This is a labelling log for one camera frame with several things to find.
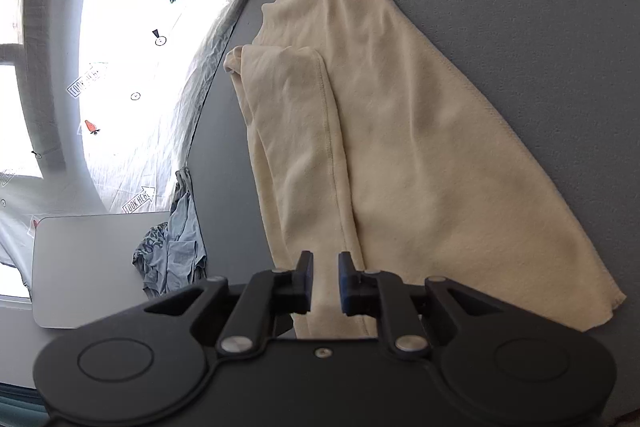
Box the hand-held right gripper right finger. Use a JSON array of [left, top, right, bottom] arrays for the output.
[[337, 250, 507, 356]]

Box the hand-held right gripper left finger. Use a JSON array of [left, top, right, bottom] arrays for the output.
[[144, 250, 315, 356]]

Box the beige long-sleeve shirt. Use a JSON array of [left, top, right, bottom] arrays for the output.
[[222, 0, 629, 341]]

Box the grey crumpled garment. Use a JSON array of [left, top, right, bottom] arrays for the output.
[[132, 167, 209, 299]]

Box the white flat board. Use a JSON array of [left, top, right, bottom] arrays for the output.
[[31, 210, 172, 331]]

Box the white printed sheet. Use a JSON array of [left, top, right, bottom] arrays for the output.
[[0, 0, 303, 305]]

